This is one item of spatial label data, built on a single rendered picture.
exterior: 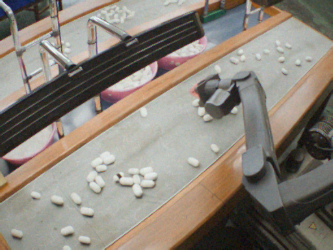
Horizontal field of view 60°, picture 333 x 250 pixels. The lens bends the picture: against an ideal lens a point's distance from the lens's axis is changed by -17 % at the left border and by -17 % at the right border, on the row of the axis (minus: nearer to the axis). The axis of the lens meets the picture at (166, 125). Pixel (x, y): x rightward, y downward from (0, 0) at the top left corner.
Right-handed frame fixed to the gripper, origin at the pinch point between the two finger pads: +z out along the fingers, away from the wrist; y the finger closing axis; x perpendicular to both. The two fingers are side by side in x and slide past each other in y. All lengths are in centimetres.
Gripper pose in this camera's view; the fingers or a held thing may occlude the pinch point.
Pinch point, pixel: (192, 92)
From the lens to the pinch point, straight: 105.8
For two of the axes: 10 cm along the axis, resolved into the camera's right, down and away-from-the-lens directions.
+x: 4.1, 8.6, 2.9
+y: -7.0, 5.0, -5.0
